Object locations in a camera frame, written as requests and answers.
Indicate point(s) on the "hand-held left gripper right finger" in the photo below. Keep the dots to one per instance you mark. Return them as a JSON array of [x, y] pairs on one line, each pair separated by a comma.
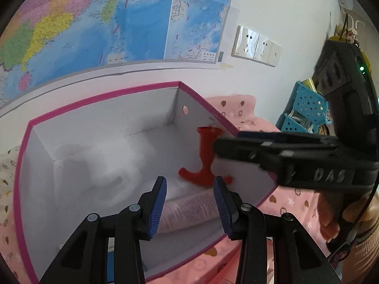
[[220, 208]]

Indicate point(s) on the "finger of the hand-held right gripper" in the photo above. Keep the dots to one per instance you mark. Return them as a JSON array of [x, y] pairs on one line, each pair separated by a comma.
[[281, 135], [266, 152]]

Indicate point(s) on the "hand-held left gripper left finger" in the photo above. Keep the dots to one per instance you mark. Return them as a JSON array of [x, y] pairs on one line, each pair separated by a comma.
[[157, 210]]

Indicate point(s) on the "pink cosmetic tube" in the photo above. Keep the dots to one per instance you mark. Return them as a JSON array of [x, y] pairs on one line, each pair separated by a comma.
[[189, 210]]

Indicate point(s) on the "red toy hammer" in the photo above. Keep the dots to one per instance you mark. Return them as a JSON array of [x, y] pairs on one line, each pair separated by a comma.
[[205, 153]]

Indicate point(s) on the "pink cardboard box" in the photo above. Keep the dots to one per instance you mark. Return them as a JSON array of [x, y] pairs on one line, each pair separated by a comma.
[[103, 124]]

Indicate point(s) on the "person's right forearm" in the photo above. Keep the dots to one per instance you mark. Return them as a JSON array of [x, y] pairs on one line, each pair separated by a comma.
[[365, 260]]

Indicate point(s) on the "person's right hand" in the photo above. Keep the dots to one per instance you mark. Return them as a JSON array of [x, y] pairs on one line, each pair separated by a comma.
[[329, 216]]

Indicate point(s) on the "blue perforated plastic basket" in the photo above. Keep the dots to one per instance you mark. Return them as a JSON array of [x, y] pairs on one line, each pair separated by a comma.
[[308, 102], [291, 124]]

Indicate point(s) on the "pink printed blanket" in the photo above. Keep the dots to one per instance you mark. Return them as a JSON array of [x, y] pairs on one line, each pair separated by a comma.
[[237, 109]]

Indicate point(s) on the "yellow container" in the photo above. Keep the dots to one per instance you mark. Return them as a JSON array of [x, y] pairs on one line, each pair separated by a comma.
[[309, 84]]

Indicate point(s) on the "blue white medicine box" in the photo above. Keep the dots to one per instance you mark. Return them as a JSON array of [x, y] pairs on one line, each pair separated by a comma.
[[110, 261]]

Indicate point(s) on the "yellow garment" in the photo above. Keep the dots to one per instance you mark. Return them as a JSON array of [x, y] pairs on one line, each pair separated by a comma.
[[336, 38]]

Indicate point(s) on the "small plush toy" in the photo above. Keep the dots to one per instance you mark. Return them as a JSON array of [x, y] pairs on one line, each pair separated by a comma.
[[351, 37]]

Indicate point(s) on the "white wall switch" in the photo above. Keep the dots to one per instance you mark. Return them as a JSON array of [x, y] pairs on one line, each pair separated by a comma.
[[275, 54]]

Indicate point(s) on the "white wall socket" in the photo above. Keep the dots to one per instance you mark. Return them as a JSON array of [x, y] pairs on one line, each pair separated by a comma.
[[245, 42], [263, 48]]

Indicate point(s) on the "wall map poster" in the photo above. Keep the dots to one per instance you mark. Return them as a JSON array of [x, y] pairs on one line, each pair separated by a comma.
[[88, 20]]

